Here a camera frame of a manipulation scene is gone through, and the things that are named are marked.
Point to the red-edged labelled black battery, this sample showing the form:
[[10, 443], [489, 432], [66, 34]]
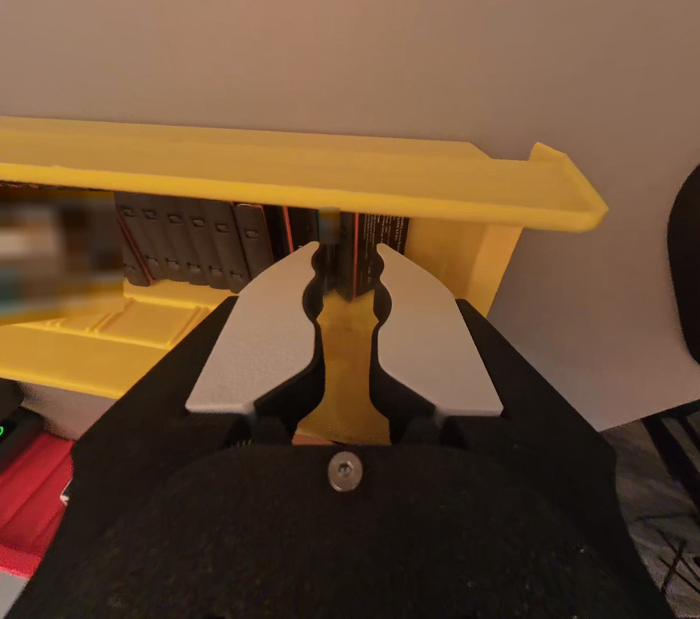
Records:
[[383, 230]]

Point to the black charging case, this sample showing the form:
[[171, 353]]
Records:
[[13, 422]]

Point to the yellow plastic bin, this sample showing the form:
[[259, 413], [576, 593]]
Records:
[[273, 170]]

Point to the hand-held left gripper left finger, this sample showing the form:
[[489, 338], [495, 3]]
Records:
[[257, 345]]

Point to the red plastic bin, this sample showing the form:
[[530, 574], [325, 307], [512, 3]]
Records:
[[33, 498]]

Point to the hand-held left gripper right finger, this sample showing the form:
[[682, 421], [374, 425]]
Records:
[[432, 351]]

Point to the row of black batteries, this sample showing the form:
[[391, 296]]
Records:
[[186, 241]]

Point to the black office chair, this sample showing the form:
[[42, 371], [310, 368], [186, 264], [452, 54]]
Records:
[[686, 269]]

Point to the black camera battery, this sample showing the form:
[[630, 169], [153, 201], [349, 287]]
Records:
[[333, 274]]

